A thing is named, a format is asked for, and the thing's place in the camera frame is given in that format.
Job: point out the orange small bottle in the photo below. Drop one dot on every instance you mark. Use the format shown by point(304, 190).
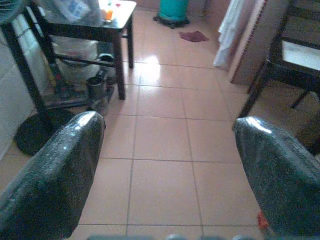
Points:
point(109, 14)

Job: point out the metal cup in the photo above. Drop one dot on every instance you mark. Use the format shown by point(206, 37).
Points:
point(95, 83)

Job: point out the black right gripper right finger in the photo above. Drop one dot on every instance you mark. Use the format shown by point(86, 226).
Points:
point(285, 180)

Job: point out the white plastic bag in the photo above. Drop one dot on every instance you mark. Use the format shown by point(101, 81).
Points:
point(76, 60)

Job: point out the black round fan base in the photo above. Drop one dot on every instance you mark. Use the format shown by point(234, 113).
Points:
point(40, 132)

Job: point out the maroon floor rag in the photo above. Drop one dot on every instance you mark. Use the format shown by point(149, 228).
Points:
point(193, 36)

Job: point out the dark wooden side table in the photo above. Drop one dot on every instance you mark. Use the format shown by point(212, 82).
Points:
point(82, 30)

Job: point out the clear plastic bag with print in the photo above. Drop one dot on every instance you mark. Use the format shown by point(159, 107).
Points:
point(72, 10)

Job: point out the teal gas cylinder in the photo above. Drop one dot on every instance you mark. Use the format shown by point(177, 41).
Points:
point(173, 8)

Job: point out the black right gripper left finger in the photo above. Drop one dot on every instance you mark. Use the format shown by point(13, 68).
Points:
point(47, 180)

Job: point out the white hanging cloth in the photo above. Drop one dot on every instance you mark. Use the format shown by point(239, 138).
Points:
point(228, 32)

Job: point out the dark wooden chair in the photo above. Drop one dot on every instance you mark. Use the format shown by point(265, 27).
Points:
point(287, 62)

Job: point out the black wheeled cylinder stand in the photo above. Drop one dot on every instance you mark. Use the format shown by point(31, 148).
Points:
point(172, 22)

